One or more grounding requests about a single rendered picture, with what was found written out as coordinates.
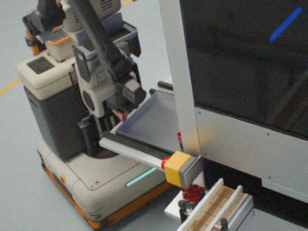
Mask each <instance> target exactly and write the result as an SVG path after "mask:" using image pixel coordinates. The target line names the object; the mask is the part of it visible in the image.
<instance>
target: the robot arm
mask: <svg viewBox="0 0 308 231"><path fill-rule="evenodd" d="M68 1H69V4H70V5H71V6H72V8H73V10H74V12H75V13H76V15H77V17H78V19H79V21H80V22H81V23H82V26H83V27H84V28H85V31H86V32H87V35H88V36H89V38H90V40H91V41H92V42H93V45H94V47H95V50H96V52H97V56H98V58H99V59H100V62H101V65H102V67H103V69H104V71H105V75H106V78H107V80H108V81H109V82H110V83H111V84H113V86H114V94H113V95H111V97H109V98H108V99H107V100H106V104H107V107H108V108H111V109H112V110H113V111H114V113H115V114H116V115H117V116H118V117H119V119H120V120H121V121H122V122H124V121H125V120H126V119H127V116H128V114H130V113H131V112H132V110H133V109H134V108H135V109H137V108H138V107H139V104H141V103H142V102H143V101H144V99H145V98H146V91H145V90H144V89H143V88H142V86H141V85H140V84H138V82H136V81H135V80H134V77H133V76H132V75H130V73H131V72H132V70H131V67H132V64H131V62H130V59H129V58H128V57H126V56H125V55H124V54H122V53H121V52H120V50H119V48H118V47H117V46H116V45H115V44H114V42H113V41H112V40H111V38H110V37H109V35H108V33H107V32H106V29H105V28H104V27H103V24H102V23H101V21H100V19H99V18H98V15H97V14H96V12H95V10H94V8H93V6H92V5H91V4H90V1H89V0H68ZM65 19H66V14H65V12H64V10H63V5H62V3H61V2H60V1H59V0H38V6H37V10H35V11H32V13H30V14H28V15H27V16H24V17H23V18H22V22H23V23H24V25H25V27H26V29H27V31H28V32H29V35H30V37H36V36H38V35H40V34H43V33H45V32H47V31H52V30H51V29H53V28H56V27H57V26H61V25H62V23H61V22H62V21H63V20H65Z"/></svg>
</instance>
